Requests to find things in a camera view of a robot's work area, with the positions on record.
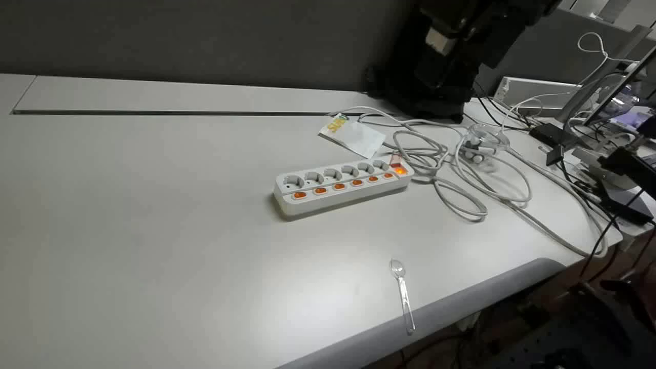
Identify black cable bundle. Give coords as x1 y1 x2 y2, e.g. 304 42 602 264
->
475 94 656 283

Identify clear plastic wrapper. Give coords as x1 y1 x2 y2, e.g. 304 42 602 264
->
456 122 512 175

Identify grey table cable lid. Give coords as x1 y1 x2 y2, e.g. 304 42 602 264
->
10 72 374 118

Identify black clamp device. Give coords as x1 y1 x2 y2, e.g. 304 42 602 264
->
599 146 656 202

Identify white flat box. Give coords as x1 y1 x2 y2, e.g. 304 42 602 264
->
491 74 585 113

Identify white power strip cable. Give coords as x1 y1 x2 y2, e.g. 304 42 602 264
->
326 104 611 260

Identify grey metal monitor stand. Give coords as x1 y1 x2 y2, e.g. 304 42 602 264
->
543 27 656 168

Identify white power strip orange switches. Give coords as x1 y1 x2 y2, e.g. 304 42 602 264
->
272 157 416 222

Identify grey partition panel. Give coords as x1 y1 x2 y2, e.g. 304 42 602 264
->
0 0 416 93

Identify clear plastic spoon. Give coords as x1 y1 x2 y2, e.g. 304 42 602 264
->
388 256 421 338

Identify thin white looped cable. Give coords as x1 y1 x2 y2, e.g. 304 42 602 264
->
577 28 611 67

